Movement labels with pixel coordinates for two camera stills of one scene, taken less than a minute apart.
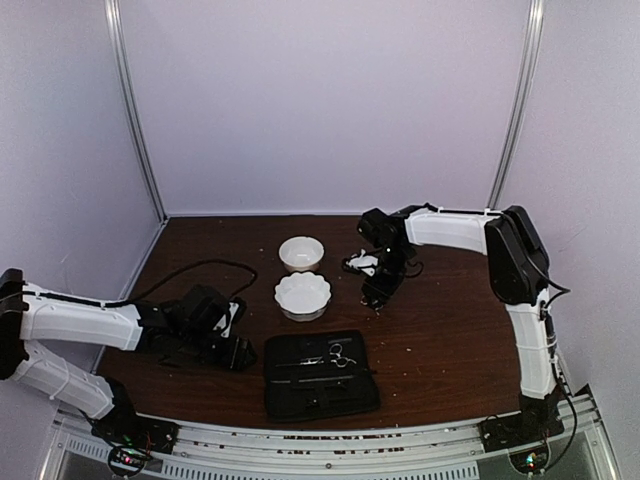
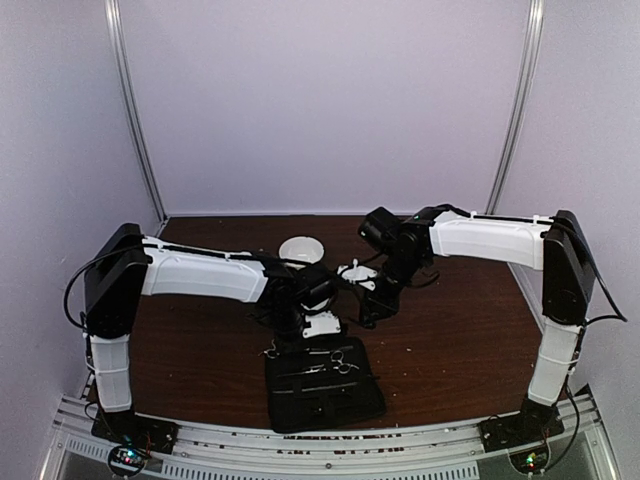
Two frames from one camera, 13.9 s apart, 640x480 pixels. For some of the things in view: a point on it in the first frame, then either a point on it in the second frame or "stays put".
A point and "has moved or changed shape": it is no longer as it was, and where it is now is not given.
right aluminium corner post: x=520 y=100 stays put
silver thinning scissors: x=334 y=358 has moved or changed shape
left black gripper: x=233 y=358 -> x=281 y=345
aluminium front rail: x=579 y=450 stays put
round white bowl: x=301 y=254 stays put
